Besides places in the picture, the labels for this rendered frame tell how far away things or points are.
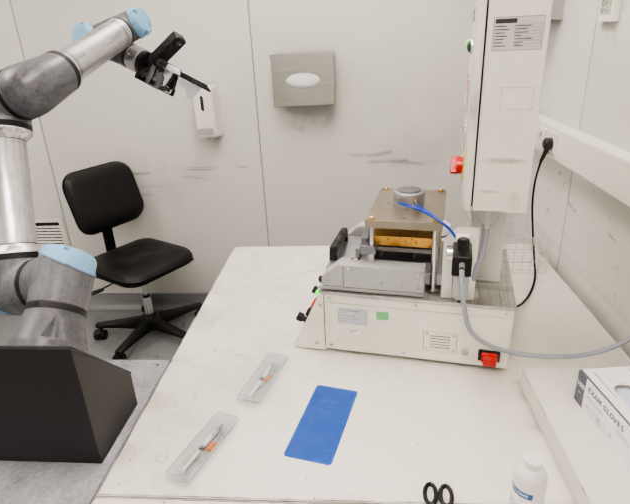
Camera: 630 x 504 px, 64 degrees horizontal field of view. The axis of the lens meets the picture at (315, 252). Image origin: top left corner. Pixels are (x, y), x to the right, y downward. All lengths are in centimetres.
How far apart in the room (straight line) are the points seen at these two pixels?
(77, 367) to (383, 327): 69
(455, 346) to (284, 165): 176
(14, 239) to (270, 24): 182
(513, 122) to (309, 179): 183
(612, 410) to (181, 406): 88
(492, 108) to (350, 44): 168
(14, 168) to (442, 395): 108
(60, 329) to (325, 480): 58
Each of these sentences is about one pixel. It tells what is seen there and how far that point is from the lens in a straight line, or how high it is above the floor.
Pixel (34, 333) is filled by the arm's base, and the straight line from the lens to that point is 110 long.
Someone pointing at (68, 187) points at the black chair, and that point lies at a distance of 278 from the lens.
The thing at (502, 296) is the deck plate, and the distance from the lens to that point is 128.
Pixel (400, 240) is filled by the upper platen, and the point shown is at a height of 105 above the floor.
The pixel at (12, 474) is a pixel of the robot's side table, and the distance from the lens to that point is 124.
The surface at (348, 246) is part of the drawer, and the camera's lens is 142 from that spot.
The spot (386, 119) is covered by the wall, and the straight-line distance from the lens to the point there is 274.
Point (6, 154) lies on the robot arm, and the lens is 131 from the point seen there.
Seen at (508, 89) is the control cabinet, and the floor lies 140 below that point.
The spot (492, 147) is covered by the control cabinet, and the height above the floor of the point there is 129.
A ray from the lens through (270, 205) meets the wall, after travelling 288.
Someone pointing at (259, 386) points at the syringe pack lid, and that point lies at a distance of 122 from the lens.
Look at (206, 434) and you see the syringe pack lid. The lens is 113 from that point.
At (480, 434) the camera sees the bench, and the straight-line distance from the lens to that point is 115.
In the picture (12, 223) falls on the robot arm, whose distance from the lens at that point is 128.
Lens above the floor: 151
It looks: 23 degrees down
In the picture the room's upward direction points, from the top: 3 degrees counter-clockwise
